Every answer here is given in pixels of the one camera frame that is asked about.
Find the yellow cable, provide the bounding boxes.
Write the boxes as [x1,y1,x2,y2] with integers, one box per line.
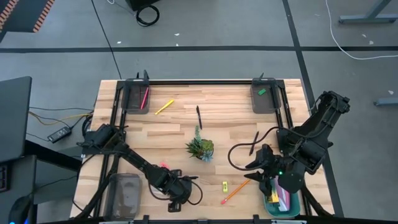
[29,111,94,126]

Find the hazard striped floor mat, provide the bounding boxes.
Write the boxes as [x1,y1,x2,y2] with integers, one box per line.
[0,0,56,34]

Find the teal plastic bin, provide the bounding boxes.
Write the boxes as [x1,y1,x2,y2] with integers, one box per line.
[262,174,302,218]

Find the black computer mouse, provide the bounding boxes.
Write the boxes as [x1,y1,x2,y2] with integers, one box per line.
[7,195,34,224]

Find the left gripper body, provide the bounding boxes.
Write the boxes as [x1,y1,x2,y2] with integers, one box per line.
[164,169,193,213]

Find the pink pencil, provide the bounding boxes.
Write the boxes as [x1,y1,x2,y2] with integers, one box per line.
[139,86,150,110]

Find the black equipment case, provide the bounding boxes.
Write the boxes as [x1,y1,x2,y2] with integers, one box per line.
[126,0,161,12]

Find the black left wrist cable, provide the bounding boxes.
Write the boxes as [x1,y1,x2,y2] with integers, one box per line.
[148,179,203,206]

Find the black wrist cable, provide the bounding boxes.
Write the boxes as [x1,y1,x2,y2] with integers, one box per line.
[227,126,282,172]
[148,179,203,206]

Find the white floor cable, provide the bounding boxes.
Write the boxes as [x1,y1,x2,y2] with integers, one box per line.
[325,0,398,60]

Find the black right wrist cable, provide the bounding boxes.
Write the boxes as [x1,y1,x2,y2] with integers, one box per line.
[227,126,282,172]

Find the black power adapter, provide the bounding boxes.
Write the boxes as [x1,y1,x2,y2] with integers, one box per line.
[47,126,72,144]

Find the grey translucent bin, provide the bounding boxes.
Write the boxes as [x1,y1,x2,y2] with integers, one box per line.
[250,77,282,114]
[120,77,150,115]
[103,173,143,222]

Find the dark desk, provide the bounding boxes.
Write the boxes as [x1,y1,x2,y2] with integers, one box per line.
[0,76,33,164]

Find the black cable bundle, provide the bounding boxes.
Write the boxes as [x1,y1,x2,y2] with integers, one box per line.
[73,154,121,220]
[300,183,333,217]

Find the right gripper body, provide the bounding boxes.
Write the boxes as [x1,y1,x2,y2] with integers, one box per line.
[259,155,282,197]

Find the grey table leg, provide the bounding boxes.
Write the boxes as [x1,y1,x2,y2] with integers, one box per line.
[374,98,398,107]
[338,0,398,25]

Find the thin black hanging cable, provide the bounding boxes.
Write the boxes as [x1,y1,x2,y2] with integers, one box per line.
[90,0,123,80]

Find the black keyboard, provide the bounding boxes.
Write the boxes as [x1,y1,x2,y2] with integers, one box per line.
[0,164,8,193]

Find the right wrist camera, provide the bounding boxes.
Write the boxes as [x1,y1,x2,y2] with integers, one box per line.
[256,143,274,162]

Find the black aluminium table frame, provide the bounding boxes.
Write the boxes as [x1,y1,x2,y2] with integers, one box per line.
[73,78,335,224]

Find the yellow highlighter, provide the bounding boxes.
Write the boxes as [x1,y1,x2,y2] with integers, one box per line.
[154,99,175,116]

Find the orange pencil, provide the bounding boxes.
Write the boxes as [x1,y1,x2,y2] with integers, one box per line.
[220,179,251,205]

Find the coiled black cable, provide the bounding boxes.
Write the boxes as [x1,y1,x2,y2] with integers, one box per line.
[136,4,160,27]

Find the potted succulent plant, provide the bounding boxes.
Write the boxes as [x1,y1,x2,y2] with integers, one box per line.
[185,125,215,162]

